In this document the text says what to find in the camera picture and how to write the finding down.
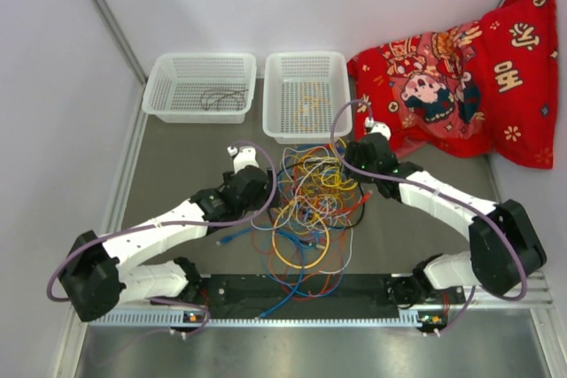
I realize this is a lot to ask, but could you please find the white slotted cable duct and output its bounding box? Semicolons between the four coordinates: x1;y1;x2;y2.
89;308;442;328

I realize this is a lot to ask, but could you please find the left white plastic basket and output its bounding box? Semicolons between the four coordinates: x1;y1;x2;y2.
142;53;257;124

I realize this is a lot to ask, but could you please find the red ethernet cable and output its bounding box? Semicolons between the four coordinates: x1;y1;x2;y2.
336;189;374;215

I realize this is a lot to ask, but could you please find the white plastic basket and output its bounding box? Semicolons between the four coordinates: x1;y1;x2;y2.
142;53;257;124
262;50;353;145

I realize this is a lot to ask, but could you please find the aluminium frame rail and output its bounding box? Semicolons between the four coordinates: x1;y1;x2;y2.
460;271;555;308

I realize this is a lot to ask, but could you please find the red patterned pillow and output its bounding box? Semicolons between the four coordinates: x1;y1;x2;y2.
347;0;559;169

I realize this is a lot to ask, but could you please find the white thin cable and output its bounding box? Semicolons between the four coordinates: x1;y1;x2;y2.
250;200;355;275

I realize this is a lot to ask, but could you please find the thin dark brown wire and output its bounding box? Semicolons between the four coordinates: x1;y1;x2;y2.
198;88;249;112

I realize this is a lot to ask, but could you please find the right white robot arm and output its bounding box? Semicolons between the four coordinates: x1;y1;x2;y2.
342;133;548;304

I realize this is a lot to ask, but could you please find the orange thin cable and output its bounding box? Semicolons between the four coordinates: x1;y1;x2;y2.
250;218;351;299

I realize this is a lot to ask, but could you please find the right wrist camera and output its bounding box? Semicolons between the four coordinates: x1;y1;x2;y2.
363;117;392;141

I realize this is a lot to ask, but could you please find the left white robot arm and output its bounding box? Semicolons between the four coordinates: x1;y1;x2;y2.
57;166;276;322

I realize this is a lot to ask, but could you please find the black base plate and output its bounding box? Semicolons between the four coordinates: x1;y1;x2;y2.
150;273;420;308

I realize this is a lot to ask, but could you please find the right white plastic basket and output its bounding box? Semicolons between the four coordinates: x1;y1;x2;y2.
262;50;353;145

